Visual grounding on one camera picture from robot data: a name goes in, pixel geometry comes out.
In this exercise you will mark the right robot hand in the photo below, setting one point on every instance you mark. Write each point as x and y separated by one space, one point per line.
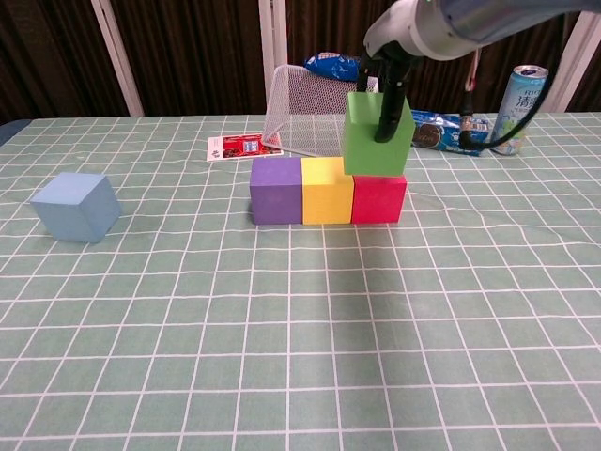
392 33

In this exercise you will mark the green foam cube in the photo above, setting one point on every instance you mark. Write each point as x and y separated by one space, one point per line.
366 141

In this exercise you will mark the magenta foam cube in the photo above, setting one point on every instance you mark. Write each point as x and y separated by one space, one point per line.
378 202

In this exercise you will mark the yellow foam cube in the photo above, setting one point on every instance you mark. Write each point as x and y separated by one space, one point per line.
326 202

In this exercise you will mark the purple foam cube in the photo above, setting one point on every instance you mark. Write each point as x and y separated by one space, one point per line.
274 197

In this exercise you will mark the small blue cookie packet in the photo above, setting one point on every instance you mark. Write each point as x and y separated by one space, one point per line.
328 68

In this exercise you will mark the long blue cookie package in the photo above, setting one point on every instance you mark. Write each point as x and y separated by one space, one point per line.
436 134

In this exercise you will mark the light blue drink can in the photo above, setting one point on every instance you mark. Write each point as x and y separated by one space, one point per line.
521 94

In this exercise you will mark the red and white card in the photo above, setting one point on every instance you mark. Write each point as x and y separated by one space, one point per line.
235 146

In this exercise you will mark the green checked tablecloth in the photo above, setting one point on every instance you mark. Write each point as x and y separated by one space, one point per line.
300 329

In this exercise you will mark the light blue foam cube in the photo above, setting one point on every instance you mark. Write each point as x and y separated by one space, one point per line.
70 211

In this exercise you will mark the blue table pad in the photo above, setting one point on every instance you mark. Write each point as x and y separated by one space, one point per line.
7 131

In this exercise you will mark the white frame post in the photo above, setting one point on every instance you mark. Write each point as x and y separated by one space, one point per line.
117 61
270 47
575 61

